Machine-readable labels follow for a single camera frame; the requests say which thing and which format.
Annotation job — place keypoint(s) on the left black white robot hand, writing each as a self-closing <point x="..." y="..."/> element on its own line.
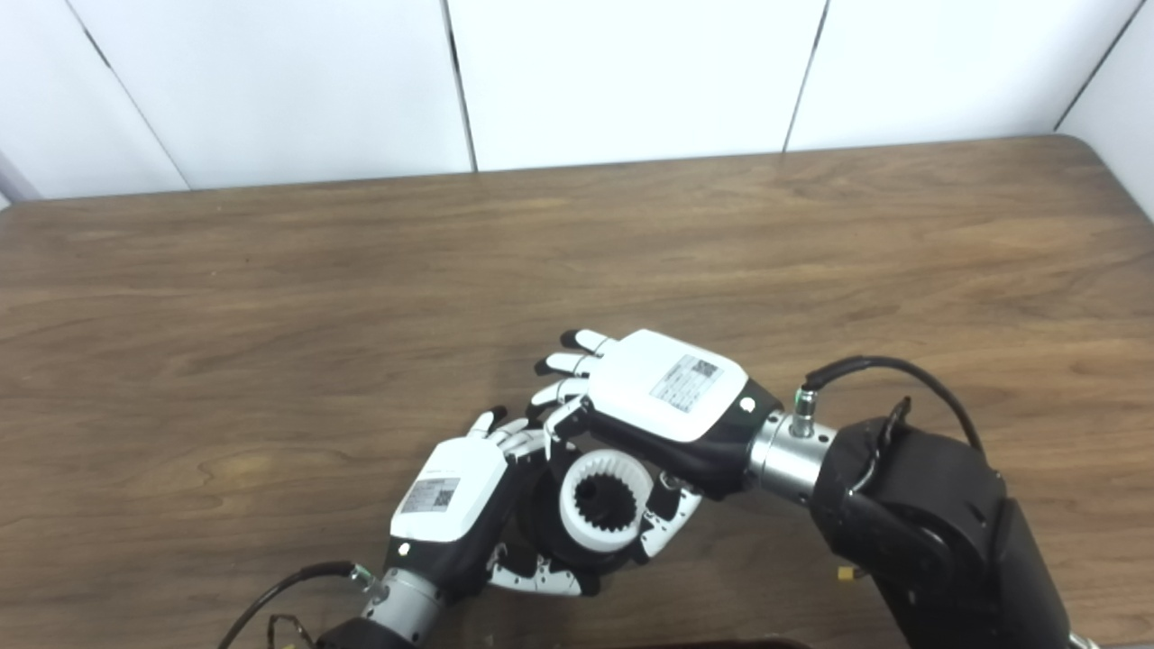
<point x="446" y="491"/>

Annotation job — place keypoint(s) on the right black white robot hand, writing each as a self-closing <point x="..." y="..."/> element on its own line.
<point x="667" y="388"/>

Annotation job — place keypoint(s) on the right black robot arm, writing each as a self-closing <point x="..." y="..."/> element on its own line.
<point x="938" y="532"/>

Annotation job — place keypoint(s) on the round black stepped part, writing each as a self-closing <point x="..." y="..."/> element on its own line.
<point x="541" y="518"/>

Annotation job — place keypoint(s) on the gray wall corner post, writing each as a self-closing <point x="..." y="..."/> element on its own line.
<point x="13" y="180"/>

